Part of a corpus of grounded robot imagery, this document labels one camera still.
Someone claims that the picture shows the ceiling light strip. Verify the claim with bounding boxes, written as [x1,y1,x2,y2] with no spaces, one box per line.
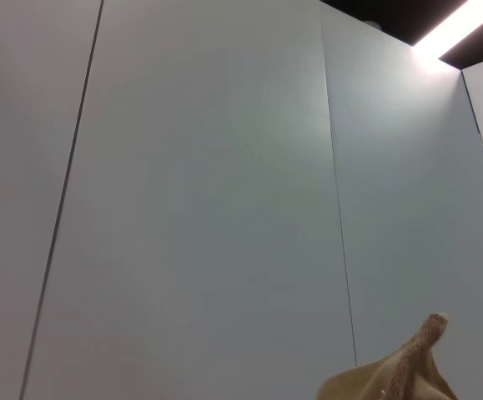
[411,0,483,63]

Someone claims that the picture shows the khaki canvas food bag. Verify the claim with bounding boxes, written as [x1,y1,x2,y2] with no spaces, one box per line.
[315,312,460,400]

